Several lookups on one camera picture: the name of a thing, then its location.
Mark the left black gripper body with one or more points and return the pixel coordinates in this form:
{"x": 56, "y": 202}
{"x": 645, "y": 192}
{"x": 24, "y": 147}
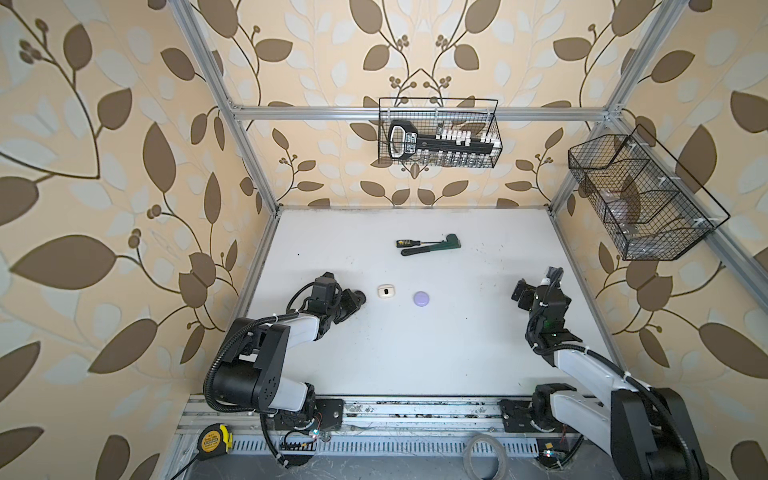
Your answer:
{"x": 342, "y": 307}

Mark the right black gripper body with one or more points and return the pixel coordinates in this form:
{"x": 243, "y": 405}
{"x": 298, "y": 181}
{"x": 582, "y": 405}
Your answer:
{"x": 534, "y": 327}

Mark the black round earbud case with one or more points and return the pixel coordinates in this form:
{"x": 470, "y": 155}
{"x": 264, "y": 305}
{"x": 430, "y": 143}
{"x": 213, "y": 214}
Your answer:
{"x": 359, "y": 298}

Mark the white earbud charging case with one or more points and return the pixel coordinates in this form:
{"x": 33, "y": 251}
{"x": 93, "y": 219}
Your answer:
{"x": 386, "y": 291}

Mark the purple round earbud case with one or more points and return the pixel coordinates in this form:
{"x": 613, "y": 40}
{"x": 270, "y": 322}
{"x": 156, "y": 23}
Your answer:
{"x": 421, "y": 299}

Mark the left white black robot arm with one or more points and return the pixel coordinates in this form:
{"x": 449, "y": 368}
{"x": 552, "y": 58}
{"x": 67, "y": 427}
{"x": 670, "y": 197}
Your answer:
{"x": 247, "y": 372}

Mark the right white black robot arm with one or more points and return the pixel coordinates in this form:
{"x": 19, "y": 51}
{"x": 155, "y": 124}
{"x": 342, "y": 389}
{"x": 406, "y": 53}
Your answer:
{"x": 647, "y": 431}

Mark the black yellow screwdriver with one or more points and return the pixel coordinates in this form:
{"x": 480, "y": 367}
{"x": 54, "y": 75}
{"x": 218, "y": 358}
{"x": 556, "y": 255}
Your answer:
{"x": 410, "y": 243}

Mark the black tool set in basket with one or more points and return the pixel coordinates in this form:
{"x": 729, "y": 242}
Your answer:
{"x": 403, "y": 141}

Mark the yellow tape measure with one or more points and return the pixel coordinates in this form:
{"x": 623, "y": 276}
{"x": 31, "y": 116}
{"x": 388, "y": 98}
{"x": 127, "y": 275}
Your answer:
{"x": 214, "y": 441}

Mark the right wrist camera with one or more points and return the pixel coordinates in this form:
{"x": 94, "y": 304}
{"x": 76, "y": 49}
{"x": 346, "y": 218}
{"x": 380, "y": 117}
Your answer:
{"x": 553, "y": 277}

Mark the green handled tool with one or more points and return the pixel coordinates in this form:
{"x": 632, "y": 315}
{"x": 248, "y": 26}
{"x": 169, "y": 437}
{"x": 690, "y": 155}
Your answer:
{"x": 450, "y": 242}

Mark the side wire basket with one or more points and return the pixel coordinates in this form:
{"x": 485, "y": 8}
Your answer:
{"x": 652, "y": 206}

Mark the back wire basket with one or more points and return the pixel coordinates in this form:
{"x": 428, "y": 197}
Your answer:
{"x": 475, "y": 114}

